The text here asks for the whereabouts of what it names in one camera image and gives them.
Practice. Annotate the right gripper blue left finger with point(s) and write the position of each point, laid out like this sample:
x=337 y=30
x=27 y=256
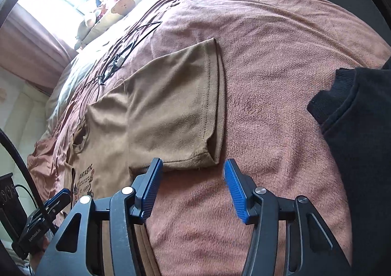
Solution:
x=146 y=189

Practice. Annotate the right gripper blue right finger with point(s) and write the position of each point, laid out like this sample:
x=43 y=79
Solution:
x=241 y=188

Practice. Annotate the brown printed t-shirt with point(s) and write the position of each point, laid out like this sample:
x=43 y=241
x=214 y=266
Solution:
x=173 y=108

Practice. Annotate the cream padded headboard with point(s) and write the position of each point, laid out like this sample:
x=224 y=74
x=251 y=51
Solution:
x=23 y=117

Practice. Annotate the folded black garment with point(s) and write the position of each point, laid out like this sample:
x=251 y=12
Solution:
x=354 y=117

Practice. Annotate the reddish brown bed blanket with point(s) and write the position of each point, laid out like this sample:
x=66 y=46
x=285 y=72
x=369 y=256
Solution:
x=277 y=55

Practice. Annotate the left pink curtain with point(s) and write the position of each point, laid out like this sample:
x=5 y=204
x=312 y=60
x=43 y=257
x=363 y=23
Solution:
x=31 y=52

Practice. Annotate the bear print pillow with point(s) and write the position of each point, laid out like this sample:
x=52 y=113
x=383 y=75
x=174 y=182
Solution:
x=122 y=3

